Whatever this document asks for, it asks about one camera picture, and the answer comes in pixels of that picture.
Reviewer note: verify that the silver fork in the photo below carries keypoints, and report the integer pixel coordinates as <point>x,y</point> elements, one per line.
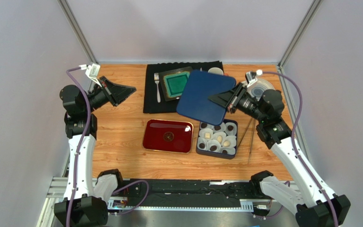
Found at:
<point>157,81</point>

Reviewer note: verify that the teal square plate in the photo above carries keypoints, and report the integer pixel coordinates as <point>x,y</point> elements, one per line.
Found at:
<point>173,82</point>

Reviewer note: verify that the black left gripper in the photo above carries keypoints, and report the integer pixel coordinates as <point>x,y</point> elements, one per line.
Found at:
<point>116,94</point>

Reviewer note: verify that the white round lid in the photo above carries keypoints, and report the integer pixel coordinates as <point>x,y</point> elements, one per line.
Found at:
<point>257,90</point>

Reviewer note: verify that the white paper cup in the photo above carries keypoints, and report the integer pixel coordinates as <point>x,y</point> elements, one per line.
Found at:
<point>227,151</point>
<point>215,135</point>
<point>214,142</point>
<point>202,140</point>
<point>232,139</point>
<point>209,127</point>
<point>231,133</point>
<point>223,126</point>
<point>202,132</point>

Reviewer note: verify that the metal serving tongs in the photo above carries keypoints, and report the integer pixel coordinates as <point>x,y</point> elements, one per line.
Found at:
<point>245,144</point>

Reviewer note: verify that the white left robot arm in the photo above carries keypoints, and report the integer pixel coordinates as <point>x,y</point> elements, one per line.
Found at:
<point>77,148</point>

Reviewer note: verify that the orange ceramic mug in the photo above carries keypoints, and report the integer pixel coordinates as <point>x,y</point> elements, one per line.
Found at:
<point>216,70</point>

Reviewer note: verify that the cream cube chocolate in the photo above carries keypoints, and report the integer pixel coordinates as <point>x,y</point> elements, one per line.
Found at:
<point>207,135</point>

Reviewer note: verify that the dark blue box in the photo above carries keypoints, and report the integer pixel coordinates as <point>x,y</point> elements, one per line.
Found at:
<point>218,155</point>

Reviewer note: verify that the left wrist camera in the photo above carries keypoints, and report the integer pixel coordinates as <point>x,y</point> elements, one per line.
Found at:
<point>91,71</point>

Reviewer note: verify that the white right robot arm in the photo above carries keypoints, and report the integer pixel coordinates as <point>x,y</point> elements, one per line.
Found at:
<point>288,151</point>

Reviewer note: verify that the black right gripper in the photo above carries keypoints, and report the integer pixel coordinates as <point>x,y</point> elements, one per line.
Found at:
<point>234,98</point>

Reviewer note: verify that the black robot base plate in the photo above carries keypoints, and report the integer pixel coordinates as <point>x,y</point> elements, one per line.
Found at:
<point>186,194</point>

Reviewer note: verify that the dark blue box lid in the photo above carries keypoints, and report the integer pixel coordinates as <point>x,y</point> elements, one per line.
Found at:
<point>194,102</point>

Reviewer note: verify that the aluminium frame rail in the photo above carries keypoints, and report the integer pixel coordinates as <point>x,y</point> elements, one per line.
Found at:
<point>249,214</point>

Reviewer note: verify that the black cloth placemat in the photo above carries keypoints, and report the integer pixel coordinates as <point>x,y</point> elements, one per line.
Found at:
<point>151,105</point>

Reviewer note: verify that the red lacquer chocolate tray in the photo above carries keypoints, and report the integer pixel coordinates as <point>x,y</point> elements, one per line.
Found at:
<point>168,136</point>

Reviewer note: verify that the white oval chocolate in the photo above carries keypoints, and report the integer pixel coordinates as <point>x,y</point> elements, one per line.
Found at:
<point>226,144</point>
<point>220,139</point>

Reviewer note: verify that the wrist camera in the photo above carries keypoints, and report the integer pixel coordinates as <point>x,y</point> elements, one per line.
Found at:
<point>252,78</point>
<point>91,71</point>

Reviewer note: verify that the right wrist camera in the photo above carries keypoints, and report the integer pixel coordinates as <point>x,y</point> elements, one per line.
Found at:
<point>252,78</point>

